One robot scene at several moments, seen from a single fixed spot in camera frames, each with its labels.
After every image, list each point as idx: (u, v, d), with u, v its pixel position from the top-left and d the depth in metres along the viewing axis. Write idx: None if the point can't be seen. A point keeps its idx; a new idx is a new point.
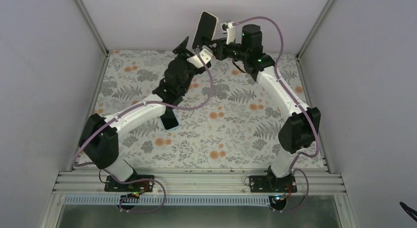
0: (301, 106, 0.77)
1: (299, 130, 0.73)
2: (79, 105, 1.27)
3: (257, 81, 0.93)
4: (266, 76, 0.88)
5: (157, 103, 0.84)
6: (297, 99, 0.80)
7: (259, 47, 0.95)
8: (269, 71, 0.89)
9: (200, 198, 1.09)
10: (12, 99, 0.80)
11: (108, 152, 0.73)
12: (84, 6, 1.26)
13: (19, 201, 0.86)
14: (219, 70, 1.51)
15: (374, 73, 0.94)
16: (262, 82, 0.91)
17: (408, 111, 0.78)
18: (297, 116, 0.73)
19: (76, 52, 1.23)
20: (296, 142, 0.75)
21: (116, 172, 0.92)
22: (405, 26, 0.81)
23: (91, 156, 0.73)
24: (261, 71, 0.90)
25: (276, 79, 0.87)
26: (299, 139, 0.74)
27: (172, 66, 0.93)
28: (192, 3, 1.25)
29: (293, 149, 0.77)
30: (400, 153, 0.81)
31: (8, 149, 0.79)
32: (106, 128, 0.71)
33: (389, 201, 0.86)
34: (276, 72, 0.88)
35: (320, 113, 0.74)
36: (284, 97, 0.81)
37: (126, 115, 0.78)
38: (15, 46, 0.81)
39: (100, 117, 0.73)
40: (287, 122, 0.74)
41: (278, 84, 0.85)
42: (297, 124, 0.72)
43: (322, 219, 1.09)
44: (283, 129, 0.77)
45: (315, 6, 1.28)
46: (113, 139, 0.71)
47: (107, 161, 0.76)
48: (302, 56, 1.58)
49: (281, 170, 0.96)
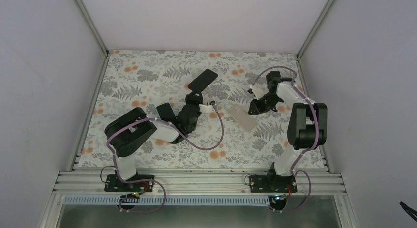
0: (309, 100, 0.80)
1: (303, 120, 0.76)
2: (79, 105, 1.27)
3: (279, 94, 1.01)
4: (284, 85, 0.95)
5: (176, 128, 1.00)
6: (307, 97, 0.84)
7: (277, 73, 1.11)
8: (286, 82, 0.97)
9: (200, 198, 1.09)
10: (12, 99, 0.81)
11: (135, 143, 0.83)
12: (84, 5, 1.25)
13: (19, 201, 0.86)
14: (219, 70, 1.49)
15: (375, 73, 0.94)
16: (281, 92, 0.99)
17: (408, 112, 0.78)
18: (303, 106, 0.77)
19: (77, 52, 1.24)
20: (299, 135, 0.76)
21: (123, 168, 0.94)
22: (405, 27, 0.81)
23: (115, 143, 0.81)
24: (281, 81, 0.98)
25: (291, 86, 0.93)
26: (303, 132, 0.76)
27: (185, 106, 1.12)
28: (192, 3, 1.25)
29: (296, 143, 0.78)
30: (399, 154, 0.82)
31: (8, 148, 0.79)
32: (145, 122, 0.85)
33: (391, 201, 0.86)
34: (292, 82, 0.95)
35: (326, 107, 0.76)
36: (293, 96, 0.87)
37: (162, 124, 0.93)
38: (14, 44, 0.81)
39: (142, 111, 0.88)
40: (292, 111, 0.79)
41: (293, 89, 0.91)
42: (301, 112, 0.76)
43: (322, 219, 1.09)
44: (290, 123, 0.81)
45: (315, 6, 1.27)
46: (147, 133, 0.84)
47: (128, 153, 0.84)
48: (302, 56, 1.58)
49: (282, 168, 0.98)
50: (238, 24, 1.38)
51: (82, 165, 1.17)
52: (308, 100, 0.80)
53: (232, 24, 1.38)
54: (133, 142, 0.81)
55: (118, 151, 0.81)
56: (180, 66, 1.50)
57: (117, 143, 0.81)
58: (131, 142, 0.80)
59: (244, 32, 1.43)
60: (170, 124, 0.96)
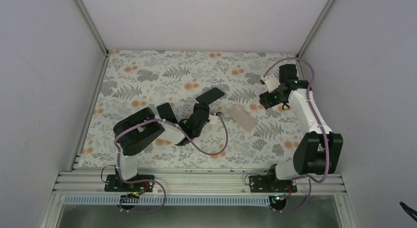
0: (323, 128, 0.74)
1: (313, 150, 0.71)
2: (79, 105, 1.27)
3: (289, 100, 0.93)
4: (297, 96, 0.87)
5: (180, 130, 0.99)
6: (322, 121, 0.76)
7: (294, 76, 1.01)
8: (301, 92, 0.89)
9: (200, 198, 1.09)
10: (12, 99, 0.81)
11: (142, 143, 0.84)
12: (85, 6, 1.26)
13: (19, 200, 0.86)
14: (219, 70, 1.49)
15: (375, 73, 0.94)
16: (293, 100, 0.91)
17: (408, 112, 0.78)
18: (315, 135, 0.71)
19: (77, 52, 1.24)
20: (308, 163, 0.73)
21: (126, 168, 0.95)
22: (405, 26, 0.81)
23: (123, 141, 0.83)
24: (295, 90, 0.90)
25: (306, 99, 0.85)
26: (312, 161, 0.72)
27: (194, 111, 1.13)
28: (192, 3, 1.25)
29: (304, 170, 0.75)
30: (399, 154, 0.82)
31: (9, 148, 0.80)
32: (154, 123, 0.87)
33: (390, 201, 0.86)
34: (308, 94, 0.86)
35: (342, 141, 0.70)
36: (308, 116, 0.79)
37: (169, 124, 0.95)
38: (15, 44, 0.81)
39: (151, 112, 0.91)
40: (303, 138, 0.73)
41: (307, 103, 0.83)
42: (313, 142, 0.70)
43: (322, 219, 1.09)
44: (299, 148, 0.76)
45: (315, 7, 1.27)
46: (155, 134, 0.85)
47: (134, 151, 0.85)
48: (302, 56, 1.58)
49: (282, 174, 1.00)
50: (238, 24, 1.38)
51: (82, 165, 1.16)
52: (322, 128, 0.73)
53: (232, 24, 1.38)
54: (140, 142, 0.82)
55: (125, 149, 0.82)
56: (180, 66, 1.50)
57: (125, 142, 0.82)
58: (139, 141, 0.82)
59: (244, 32, 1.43)
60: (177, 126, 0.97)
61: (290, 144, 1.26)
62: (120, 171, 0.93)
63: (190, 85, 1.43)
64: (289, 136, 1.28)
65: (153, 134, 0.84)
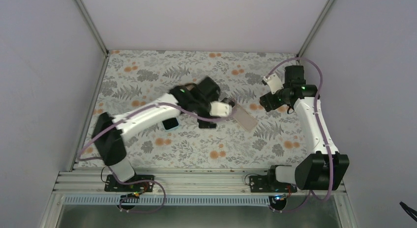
0: (329, 148, 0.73)
1: (317, 171, 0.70)
2: (79, 105, 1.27)
3: (295, 107, 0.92)
4: (304, 105, 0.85)
5: (168, 105, 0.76)
6: (328, 138, 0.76)
7: (302, 80, 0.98)
8: (308, 101, 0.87)
9: (200, 198, 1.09)
10: (12, 99, 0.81)
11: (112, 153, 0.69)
12: (85, 6, 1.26)
13: (20, 200, 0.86)
14: (219, 70, 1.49)
15: (375, 72, 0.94)
16: (299, 109, 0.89)
17: (407, 112, 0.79)
18: (320, 156, 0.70)
19: (77, 52, 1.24)
20: (310, 183, 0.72)
21: (118, 172, 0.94)
22: (405, 26, 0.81)
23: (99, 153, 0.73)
24: (302, 98, 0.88)
25: (313, 111, 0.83)
26: (314, 181, 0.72)
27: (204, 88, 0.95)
28: (192, 2, 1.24)
29: (305, 187, 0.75)
30: (399, 154, 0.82)
31: (9, 148, 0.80)
32: (111, 129, 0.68)
33: (391, 201, 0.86)
34: (315, 105, 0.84)
35: (348, 162, 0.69)
36: (314, 132, 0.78)
37: (135, 116, 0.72)
38: (16, 45, 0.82)
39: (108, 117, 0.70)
40: (307, 158, 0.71)
41: (314, 117, 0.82)
42: (318, 163, 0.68)
43: (322, 219, 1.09)
44: (303, 165, 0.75)
45: (315, 7, 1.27)
46: (117, 143, 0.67)
47: (113, 160, 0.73)
48: (303, 56, 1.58)
49: (282, 176, 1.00)
50: (239, 24, 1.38)
51: (82, 166, 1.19)
52: (327, 149, 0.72)
53: (232, 24, 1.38)
54: (109, 153, 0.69)
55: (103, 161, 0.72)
56: (180, 66, 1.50)
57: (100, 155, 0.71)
58: (105, 154, 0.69)
59: (244, 31, 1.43)
60: (158, 104, 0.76)
61: (290, 144, 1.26)
62: (115, 175, 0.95)
63: None
64: (289, 136, 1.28)
65: (112, 145, 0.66)
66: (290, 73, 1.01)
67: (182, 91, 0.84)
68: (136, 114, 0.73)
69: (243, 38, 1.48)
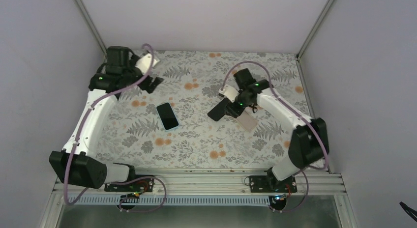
0: (304, 118, 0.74)
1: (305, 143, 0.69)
2: (79, 105, 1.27)
3: (259, 104, 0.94)
4: (266, 98, 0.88)
5: (101, 98, 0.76)
6: (299, 112, 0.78)
7: (250, 80, 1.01)
8: (267, 92, 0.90)
9: (200, 198, 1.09)
10: (13, 99, 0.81)
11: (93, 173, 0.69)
12: (84, 6, 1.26)
13: (19, 200, 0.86)
14: (219, 70, 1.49)
15: (375, 73, 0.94)
16: (263, 104, 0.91)
17: (405, 113, 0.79)
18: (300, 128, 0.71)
19: (76, 52, 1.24)
20: (307, 157, 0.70)
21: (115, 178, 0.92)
22: (404, 27, 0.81)
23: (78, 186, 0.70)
24: (259, 93, 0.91)
25: (275, 98, 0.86)
26: (310, 154, 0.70)
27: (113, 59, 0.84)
28: (191, 2, 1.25)
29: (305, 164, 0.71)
30: (398, 154, 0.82)
31: (9, 147, 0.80)
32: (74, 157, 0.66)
33: (390, 201, 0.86)
34: (273, 92, 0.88)
35: (324, 122, 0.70)
36: (284, 113, 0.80)
37: (84, 130, 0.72)
38: (15, 45, 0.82)
39: (59, 152, 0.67)
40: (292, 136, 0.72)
41: (278, 102, 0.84)
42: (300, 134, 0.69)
43: (322, 219, 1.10)
44: (291, 146, 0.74)
45: (314, 8, 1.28)
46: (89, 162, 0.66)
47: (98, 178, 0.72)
48: (303, 56, 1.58)
49: (281, 172, 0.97)
50: (238, 24, 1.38)
51: None
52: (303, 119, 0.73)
53: (231, 24, 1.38)
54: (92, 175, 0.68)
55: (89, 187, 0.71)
56: (180, 66, 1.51)
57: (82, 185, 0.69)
58: (88, 180, 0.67)
59: (243, 32, 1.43)
60: (89, 108, 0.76)
61: None
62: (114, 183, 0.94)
63: (190, 85, 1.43)
64: (289, 136, 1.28)
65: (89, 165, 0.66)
66: (238, 78, 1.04)
67: (101, 79, 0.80)
68: (83, 129, 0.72)
69: (243, 38, 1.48)
